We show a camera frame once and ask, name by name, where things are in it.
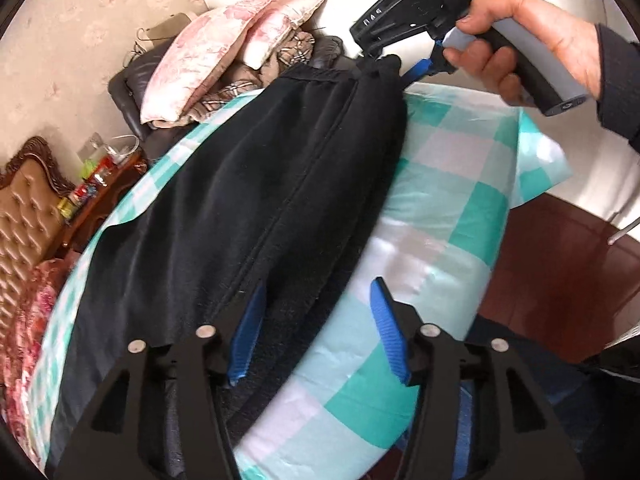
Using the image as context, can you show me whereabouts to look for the black pants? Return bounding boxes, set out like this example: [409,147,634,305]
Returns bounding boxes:
[46,55,407,471]

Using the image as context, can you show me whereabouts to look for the dark sleeve right forearm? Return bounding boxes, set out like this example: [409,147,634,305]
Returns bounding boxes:
[596,25,640,152]

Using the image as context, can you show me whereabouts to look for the person's right hand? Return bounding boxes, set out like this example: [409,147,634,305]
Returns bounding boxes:
[444,0,601,106]

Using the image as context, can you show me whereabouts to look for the teal checkered bed sheet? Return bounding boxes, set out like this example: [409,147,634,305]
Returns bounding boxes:
[24,80,575,480]

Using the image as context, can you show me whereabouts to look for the pile of folded blankets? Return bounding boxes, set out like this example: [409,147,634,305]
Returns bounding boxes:
[151,28,344,129]

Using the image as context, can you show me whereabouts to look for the dark wooden nightstand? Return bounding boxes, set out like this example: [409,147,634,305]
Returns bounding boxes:
[44,148,149,259]

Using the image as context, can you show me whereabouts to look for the pink floral pillow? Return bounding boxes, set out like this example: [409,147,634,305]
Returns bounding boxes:
[140,0,278,124]

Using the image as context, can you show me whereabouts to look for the red floral quilt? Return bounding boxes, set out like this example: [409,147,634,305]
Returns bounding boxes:
[1,252,79,463]

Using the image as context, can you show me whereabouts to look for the clutter of items on nightstand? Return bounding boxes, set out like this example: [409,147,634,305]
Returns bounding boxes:
[56,134,141,223]

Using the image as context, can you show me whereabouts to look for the tufted tan headboard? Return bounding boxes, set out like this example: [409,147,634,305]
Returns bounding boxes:
[0,136,75,334]

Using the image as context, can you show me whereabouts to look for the black leather chair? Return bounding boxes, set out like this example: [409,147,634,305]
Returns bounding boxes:
[107,12,196,164]

